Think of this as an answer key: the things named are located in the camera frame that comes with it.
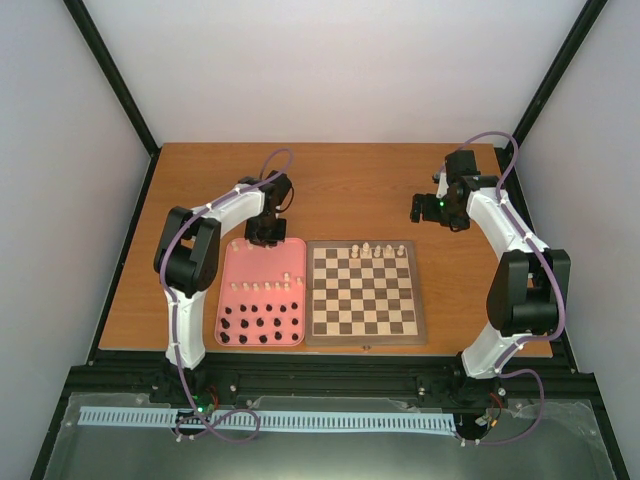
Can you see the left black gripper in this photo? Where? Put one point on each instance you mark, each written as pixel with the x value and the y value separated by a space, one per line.
pixel 254 239

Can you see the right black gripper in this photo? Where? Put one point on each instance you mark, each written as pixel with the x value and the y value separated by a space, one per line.
pixel 461 223

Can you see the white queen piece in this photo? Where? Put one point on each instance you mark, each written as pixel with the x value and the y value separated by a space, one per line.
pixel 366 251

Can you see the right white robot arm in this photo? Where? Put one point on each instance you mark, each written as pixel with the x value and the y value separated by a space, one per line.
pixel 526 302

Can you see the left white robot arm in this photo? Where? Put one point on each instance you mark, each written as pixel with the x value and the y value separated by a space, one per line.
pixel 187 256

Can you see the left circuit board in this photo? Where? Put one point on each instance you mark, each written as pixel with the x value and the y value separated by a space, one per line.
pixel 208 400

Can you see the pink plastic tray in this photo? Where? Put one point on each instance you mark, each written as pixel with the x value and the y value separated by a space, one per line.
pixel 234 328

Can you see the wooden chessboard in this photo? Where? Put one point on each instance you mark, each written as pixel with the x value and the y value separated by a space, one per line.
pixel 356 302

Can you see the black aluminium frame rail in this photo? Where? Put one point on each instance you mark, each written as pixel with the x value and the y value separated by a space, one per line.
pixel 425 381

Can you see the light blue cable duct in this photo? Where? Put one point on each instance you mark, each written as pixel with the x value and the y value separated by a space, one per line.
pixel 272 421

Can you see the right black frame post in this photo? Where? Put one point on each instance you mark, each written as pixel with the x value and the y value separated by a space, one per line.
pixel 570 46

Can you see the black frame post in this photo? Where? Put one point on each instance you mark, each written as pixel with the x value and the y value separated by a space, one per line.
pixel 570 46
pixel 92 37

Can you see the left black frame post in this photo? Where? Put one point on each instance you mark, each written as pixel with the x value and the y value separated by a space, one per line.
pixel 92 37

